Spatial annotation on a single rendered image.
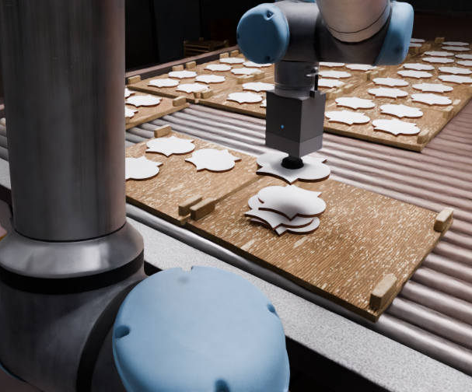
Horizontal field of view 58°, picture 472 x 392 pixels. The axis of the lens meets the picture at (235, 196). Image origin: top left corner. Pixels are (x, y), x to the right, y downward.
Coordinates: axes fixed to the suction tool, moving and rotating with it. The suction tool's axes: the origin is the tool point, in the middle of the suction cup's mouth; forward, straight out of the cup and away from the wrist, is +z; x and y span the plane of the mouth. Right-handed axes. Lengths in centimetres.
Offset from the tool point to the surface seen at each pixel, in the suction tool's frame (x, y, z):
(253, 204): 3.4, 6.9, 9.1
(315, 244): 3.2, -9.3, 10.8
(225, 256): 15.7, 1.6, 13.1
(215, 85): -56, 94, 10
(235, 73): -74, 101, 10
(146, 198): 16.9, 27.4, 10.8
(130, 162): 10.5, 46.1, 9.9
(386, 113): -71, 22, 10
